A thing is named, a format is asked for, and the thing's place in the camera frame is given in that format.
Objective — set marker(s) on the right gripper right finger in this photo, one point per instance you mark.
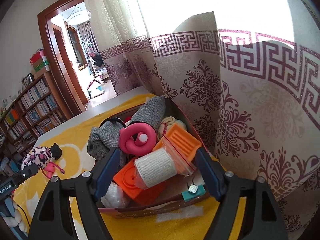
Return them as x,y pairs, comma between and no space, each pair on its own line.
246,207

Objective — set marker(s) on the pink foam twist roller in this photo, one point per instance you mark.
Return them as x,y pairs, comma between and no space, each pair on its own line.
137,139

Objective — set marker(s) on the wooden bookshelf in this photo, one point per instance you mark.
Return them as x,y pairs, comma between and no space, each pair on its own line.
37,110

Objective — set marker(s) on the orange number six cube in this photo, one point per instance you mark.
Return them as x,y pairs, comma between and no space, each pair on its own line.
132,185

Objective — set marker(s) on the grey knit sock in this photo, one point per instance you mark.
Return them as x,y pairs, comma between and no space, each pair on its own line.
151,113
104,137

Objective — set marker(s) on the cream pastel sock ball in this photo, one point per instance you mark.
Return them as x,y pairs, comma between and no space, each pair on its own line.
167,124

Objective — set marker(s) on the patterned curtain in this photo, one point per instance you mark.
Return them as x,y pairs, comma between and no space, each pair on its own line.
245,73

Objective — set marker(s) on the stacked coloured boxes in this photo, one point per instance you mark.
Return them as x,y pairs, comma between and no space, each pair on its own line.
39,63

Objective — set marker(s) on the orange ridged cube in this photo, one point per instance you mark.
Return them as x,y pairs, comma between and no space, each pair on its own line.
181,140

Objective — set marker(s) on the bagged white bandage roll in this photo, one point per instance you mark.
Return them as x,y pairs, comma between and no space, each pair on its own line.
162,164

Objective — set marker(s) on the yellow white towel mat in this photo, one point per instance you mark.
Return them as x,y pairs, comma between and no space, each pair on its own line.
191,222

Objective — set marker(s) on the wooden door frame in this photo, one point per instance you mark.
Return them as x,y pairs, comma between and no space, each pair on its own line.
72,99

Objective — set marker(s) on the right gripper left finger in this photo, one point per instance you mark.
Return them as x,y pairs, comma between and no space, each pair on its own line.
53,217

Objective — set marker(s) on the black sock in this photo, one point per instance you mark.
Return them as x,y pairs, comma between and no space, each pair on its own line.
56,151

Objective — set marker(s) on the teal binder clip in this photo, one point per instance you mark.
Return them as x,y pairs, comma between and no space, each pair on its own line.
195,187

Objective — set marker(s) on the red tin box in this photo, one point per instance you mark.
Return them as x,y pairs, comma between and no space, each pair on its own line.
117,204

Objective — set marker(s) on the red plush ball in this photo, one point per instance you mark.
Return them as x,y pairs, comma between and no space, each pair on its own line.
127,119

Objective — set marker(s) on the pink leopard sock ball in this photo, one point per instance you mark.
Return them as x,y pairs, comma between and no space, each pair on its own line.
40,156

